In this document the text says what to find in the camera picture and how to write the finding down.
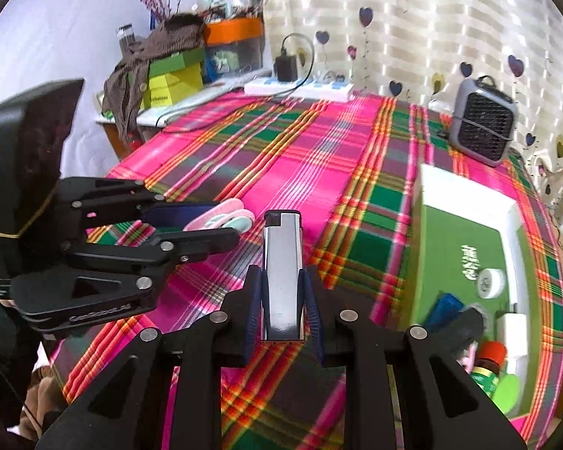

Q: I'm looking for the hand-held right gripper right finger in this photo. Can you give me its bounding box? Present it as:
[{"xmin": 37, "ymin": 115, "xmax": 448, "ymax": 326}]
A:
[{"xmin": 298, "ymin": 265, "xmax": 528, "ymax": 450}]

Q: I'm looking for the person's left hand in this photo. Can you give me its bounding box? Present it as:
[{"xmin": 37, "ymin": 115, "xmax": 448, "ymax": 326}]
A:
[{"xmin": 23, "ymin": 363, "xmax": 70, "ymax": 432}]

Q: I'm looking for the black charger cable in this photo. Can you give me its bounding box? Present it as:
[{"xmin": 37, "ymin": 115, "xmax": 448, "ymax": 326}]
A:
[{"xmin": 155, "ymin": 33, "xmax": 316, "ymax": 129}]

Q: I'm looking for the silver lighter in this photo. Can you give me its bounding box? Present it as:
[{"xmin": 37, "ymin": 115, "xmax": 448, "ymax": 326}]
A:
[{"xmin": 262, "ymin": 209, "xmax": 306, "ymax": 342}]

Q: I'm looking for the dark green shoebox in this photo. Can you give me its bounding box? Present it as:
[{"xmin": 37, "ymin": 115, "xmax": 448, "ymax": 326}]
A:
[{"xmin": 148, "ymin": 47, "xmax": 206, "ymax": 78}]

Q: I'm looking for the brown dotted cloth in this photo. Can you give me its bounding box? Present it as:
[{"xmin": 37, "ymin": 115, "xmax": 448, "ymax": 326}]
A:
[{"xmin": 103, "ymin": 13, "xmax": 207, "ymax": 151}]

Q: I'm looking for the white power strip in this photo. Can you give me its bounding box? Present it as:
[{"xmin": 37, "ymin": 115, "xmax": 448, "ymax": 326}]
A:
[{"xmin": 244, "ymin": 76, "xmax": 355, "ymax": 102}]

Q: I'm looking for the small black case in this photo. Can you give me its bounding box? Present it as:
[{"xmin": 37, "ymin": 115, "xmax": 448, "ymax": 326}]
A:
[{"xmin": 443, "ymin": 308, "xmax": 484, "ymax": 357}]

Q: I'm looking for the yellow green cardboard box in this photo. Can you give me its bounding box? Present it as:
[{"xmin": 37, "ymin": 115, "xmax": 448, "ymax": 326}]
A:
[{"xmin": 143, "ymin": 63, "xmax": 205, "ymax": 110}]

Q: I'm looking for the black power adapter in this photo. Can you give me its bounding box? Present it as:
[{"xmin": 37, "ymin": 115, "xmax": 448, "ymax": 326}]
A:
[{"xmin": 273, "ymin": 54, "xmax": 298, "ymax": 83}]

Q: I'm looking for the orange lidded storage box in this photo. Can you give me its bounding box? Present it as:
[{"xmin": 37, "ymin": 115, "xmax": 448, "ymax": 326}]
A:
[{"xmin": 204, "ymin": 16, "xmax": 265, "ymax": 83}]

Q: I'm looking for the white round tape case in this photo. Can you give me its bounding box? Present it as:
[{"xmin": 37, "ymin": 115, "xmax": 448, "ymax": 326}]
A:
[{"xmin": 476, "ymin": 267, "xmax": 506, "ymax": 301}]

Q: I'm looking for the plaid tablecloth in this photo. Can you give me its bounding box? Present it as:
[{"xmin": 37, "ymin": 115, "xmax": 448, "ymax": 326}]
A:
[{"xmin": 49, "ymin": 91, "xmax": 563, "ymax": 450}]

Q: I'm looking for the pile of small packets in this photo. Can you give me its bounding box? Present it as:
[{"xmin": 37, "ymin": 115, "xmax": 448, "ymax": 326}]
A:
[{"xmin": 202, "ymin": 0, "xmax": 263, "ymax": 22}]

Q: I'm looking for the brown bottle with red cap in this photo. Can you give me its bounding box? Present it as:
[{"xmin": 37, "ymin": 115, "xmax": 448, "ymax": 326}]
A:
[{"xmin": 469, "ymin": 341, "xmax": 507, "ymax": 397}]

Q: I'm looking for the white charger plug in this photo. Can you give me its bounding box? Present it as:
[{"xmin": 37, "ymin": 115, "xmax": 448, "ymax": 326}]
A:
[{"xmin": 496, "ymin": 313, "xmax": 528, "ymax": 371}]

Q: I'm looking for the clear jar with dark lid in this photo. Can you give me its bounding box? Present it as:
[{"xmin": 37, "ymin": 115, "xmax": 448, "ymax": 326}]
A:
[{"xmin": 116, "ymin": 23, "xmax": 137, "ymax": 52}]

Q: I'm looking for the white side table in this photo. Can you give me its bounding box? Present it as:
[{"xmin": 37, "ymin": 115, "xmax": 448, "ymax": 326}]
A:
[{"xmin": 94, "ymin": 75, "xmax": 259, "ymax": 160}]

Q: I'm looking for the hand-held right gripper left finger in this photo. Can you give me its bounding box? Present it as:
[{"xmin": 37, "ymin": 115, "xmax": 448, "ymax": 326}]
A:
[{"xmin": 35, "ymin": 265, "xmax": 263, "ymax": 450}]

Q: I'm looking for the heart print curtain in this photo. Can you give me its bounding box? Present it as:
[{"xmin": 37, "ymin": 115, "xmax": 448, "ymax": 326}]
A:
[{"xmin": 260, "ymin": 0, "xmax": 563, "ymax": 240}]

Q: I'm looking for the grey portable heater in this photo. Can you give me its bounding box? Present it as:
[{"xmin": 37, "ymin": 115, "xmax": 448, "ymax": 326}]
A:
[{"xmin": 448, "ymin": 75, "xmax": 519, "ymax": 167}]

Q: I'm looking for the blue transparent plastic box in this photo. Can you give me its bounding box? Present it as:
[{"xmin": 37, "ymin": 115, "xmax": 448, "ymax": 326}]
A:
[{"xmin": 422, "ymin": 293, "xmax": 465, "ymax": 333}]

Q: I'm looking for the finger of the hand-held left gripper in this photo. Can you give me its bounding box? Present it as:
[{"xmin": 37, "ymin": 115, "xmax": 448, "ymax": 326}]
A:
[
  {"xmin": 62, "ymin": 227, "xmax": 241, "ymax": 292},
  {"xmin": 59, "ymin": 177, "xmax": 221, "ymax": 229}
]

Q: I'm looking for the green round lid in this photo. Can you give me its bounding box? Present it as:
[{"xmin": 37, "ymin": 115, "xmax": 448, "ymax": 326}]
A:
[{"xmin": 492, "ymin": 374, "xmax": 521, "ymax": 416}]

